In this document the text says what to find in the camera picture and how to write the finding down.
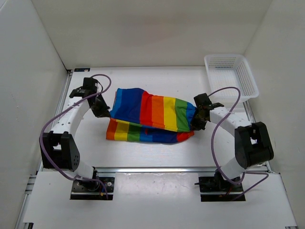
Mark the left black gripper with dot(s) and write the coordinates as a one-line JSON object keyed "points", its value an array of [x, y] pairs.
{"points": [[103, 112]]}

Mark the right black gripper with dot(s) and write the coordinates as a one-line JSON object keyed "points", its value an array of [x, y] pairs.
{"points": [[194, 125]]}

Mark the rainbow striped shorts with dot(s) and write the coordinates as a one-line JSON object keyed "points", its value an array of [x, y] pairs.
{"points": [[138, 116]]}

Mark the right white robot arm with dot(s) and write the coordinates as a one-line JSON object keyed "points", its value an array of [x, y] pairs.
{"points": [[252, 144]]}

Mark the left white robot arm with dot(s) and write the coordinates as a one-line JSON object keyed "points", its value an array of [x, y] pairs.
{"points": [[58, 148]]}

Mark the dark label sticker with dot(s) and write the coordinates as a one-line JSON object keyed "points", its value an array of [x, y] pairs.
{"points": [[81, 69]]}

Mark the white plastic mesh basket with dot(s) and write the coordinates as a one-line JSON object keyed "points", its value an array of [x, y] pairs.
{"points": [[230, 70]]}

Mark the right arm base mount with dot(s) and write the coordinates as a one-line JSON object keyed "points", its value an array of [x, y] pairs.
{"points": [[217, 189]]}

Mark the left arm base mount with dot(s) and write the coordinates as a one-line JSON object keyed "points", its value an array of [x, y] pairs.
{"points": [[88, 190]]}

